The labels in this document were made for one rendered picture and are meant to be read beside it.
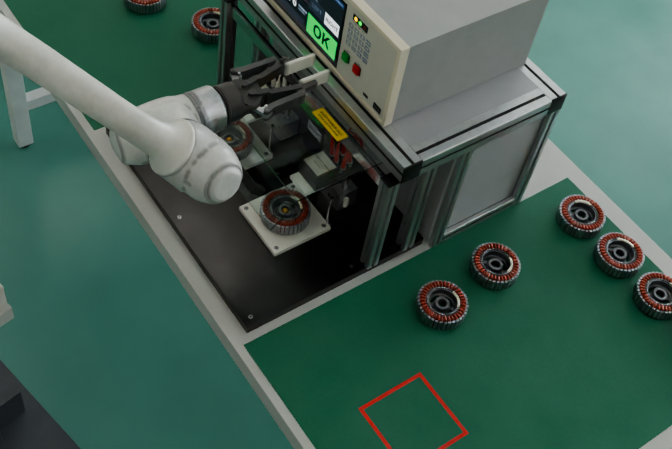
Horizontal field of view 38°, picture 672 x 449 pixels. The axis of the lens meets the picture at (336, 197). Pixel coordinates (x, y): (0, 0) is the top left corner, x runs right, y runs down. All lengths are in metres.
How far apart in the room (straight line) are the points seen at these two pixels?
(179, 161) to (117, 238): 1.53
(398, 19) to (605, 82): 2.18
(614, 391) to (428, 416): 0.41
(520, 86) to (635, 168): 1.62
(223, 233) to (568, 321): 0.78
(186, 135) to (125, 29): 1.06
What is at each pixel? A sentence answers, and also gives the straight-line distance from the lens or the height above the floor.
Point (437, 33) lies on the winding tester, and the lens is 1.87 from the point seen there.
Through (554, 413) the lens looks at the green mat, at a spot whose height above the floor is 0.75.
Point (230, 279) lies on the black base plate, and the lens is 2.10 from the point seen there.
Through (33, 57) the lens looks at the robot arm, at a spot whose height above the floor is 1.42.
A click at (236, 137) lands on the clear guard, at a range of 1.97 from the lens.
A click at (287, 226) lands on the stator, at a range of 2.14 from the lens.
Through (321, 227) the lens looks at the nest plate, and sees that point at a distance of 2.19.
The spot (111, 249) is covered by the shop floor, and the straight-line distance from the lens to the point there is 3.10.
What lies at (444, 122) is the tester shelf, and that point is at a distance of 1.99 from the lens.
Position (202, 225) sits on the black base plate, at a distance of 2.18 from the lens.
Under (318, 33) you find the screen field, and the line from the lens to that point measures 2.04.
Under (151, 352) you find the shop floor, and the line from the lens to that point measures 2.89.
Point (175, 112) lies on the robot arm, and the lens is 1.75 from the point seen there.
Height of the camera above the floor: 2.50
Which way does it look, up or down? 50 degrees down
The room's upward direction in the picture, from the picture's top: 11 degrees clockwise
